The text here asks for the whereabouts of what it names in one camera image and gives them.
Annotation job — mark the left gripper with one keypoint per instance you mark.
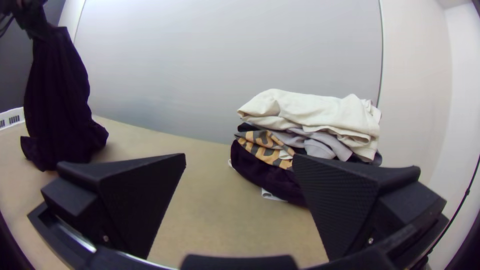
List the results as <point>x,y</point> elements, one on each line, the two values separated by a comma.
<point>26,13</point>

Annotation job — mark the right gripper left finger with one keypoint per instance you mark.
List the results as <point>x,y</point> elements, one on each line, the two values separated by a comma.
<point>127,198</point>

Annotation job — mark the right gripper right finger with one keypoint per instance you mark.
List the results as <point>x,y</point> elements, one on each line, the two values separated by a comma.
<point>345,202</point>

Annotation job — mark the dark t-shirt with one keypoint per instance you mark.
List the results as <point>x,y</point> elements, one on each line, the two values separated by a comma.
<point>56,105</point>

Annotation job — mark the pile of folded clothes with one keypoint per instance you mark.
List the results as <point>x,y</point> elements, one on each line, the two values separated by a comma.
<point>311,112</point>

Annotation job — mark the white laundry basket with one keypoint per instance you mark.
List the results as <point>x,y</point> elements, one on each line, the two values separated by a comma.
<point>9,118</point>

